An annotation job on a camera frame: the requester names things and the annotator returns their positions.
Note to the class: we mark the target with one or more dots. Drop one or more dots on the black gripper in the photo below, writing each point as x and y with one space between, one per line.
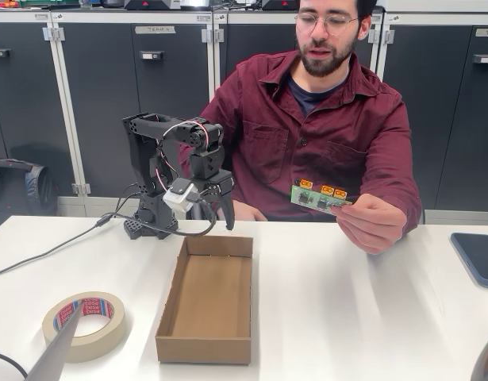
223 186

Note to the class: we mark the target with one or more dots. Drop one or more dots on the green circuit board orange connectors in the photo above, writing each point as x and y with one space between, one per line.
311 198

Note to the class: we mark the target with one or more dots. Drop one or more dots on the seated man's left forearm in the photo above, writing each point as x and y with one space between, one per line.
406 206

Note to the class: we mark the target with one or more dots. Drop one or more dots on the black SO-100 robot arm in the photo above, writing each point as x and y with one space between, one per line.
140 158

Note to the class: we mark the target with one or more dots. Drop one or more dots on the seated man's right hand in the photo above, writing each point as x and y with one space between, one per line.
249 212

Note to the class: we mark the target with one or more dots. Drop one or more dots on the seated man's left hand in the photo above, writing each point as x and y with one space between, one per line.
376 224

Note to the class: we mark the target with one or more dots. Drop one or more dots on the open brown cardboard box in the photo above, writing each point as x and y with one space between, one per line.
212 305

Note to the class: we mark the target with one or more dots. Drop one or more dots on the bearded man in maroon shirt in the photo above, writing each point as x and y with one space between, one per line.
319 135

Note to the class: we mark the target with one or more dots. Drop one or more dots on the beige masking tape roll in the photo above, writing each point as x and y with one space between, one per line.
108 331

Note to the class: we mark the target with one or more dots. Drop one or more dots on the dark backpack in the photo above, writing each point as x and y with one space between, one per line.
33 186

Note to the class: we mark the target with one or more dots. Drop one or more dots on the grey tape label TEAM 4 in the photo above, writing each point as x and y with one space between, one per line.
154 29

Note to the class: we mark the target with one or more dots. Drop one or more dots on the black device with red mark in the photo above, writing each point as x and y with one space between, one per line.
148 4
279 4

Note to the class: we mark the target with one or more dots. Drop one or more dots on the grey pointed metal object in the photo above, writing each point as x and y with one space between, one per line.
49 361

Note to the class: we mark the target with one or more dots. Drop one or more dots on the dark blue smartphone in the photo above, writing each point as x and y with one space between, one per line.
477 254

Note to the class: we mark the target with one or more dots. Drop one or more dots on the clear glass jar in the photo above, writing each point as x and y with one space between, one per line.
86 4

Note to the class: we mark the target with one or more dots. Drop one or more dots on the green crate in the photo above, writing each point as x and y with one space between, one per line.
49 4

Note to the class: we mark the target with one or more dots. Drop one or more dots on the dark rounded object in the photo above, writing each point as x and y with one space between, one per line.
487 365

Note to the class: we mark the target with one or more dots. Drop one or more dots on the grey tape label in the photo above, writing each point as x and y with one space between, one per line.
487 32

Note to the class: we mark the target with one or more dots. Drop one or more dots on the white grey camera box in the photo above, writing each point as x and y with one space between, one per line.
179 196

